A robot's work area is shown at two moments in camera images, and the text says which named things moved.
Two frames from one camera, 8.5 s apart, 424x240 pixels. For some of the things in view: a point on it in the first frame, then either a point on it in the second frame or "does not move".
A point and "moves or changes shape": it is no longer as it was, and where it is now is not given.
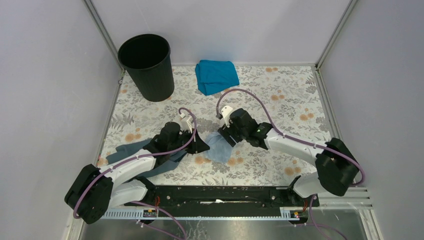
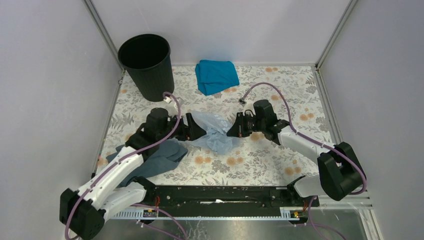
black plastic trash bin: [146, 58] does not move
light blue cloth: [220, 148] moves or changes shape
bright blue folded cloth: [214, 76] does not move
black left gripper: [198, 145] → [193, 131]
